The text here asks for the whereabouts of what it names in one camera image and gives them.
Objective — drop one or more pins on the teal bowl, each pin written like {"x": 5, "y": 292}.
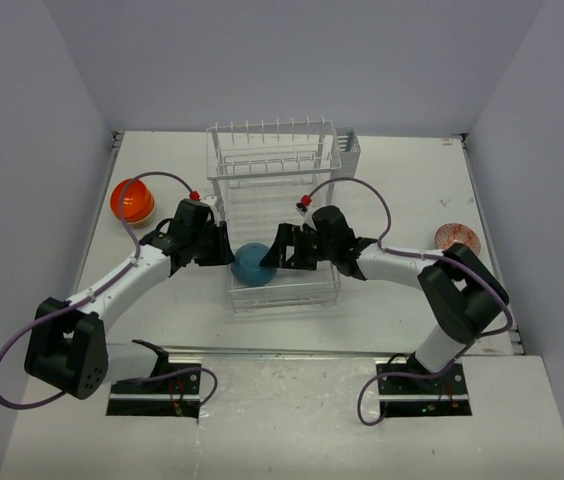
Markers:
{"x": 247, "y": 269}

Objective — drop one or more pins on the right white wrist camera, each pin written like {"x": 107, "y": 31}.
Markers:
{"x": 305, "y": 211}

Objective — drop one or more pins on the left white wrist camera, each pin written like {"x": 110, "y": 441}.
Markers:
{"x": 215, "y": 203}

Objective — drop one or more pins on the grey cutlery holder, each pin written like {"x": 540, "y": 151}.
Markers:
{"x": 349, "y": 151}

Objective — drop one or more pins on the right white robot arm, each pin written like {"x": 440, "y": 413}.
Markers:
{"x": 463, "y": 295}

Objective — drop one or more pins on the blue patterned bowl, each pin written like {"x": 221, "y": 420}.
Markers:
{"x": 452, "y": 233}

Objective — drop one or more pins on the white wire dish rack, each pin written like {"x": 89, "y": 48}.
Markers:
{"x": 258, "y": 172}

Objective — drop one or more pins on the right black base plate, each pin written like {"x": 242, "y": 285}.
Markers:
{"x": 445, "y": 396}

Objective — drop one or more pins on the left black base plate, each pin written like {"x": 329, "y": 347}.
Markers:
{"x": 177, "y": 397}

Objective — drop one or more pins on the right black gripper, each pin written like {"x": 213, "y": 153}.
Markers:
{"x": 291, "y": 235}

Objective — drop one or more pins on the orange bowl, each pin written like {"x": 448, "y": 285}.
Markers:
{"x": 134, "y": 210}
{"x": 136, "y": 189}

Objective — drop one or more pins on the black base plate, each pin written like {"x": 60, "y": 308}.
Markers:
{"x": 177, "y": 397}
{"x": 445, "y": 396}

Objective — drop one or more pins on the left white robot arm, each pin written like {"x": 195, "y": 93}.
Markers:
{"x": 70, "y": 351}

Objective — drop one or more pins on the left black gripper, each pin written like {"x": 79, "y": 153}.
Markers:
{"x": 222, "y": 254}

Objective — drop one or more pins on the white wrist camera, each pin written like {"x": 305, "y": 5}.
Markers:
{"x": 305, "y": 211}
{"x": 215, "y": 203}

